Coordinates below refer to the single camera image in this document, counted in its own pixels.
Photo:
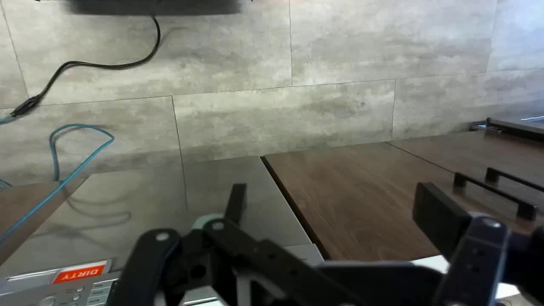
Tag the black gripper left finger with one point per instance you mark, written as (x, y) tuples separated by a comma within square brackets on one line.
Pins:
[(256, 256)]

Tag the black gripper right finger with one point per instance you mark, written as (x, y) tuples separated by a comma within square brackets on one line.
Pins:
[(477, 256)]

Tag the dark wooden cabinet door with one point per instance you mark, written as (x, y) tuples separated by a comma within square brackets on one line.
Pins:
[(28, 213), (351, 198)]

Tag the dishwasher door panel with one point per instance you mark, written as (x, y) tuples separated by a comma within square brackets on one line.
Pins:
[(142, 193)]

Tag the red dishwasher sticker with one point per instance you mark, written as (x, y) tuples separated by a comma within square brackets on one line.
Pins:
[(79, 274)]

